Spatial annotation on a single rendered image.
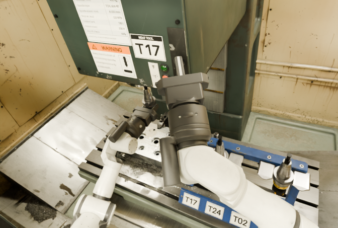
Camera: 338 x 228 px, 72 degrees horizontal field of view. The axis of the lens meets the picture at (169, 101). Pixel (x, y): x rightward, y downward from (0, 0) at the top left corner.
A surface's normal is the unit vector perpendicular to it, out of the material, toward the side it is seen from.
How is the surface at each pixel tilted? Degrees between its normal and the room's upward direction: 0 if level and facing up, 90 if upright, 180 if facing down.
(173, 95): 30
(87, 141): 24
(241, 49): 90
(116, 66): 90
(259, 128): 0
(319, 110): 90
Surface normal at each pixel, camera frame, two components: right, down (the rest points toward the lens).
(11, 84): 0.88, 0.19
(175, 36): -0.44, 0.61
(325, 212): -0.49, -0.77
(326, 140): -0.14, -0.77
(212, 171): 0.16, -0.38
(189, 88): -0.09, -0.36
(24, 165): 0.23, -0.63
